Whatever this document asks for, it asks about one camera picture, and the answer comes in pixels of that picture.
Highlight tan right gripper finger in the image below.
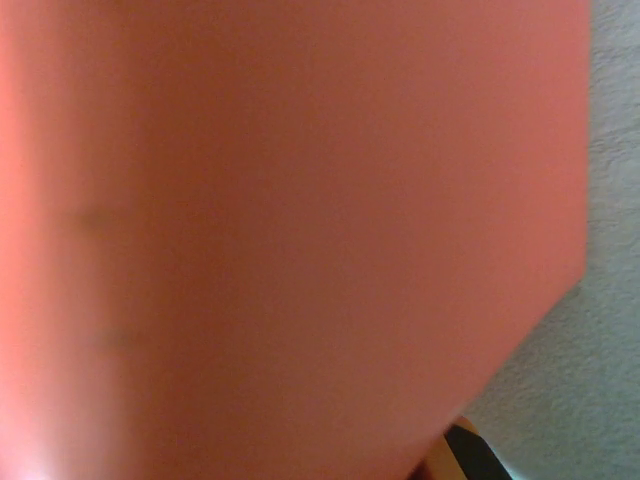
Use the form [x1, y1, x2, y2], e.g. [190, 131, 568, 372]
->
[414, 418, 511, 480]

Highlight orange wrapping paper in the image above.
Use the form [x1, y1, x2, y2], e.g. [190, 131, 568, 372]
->
[0, 0, 596, 480]

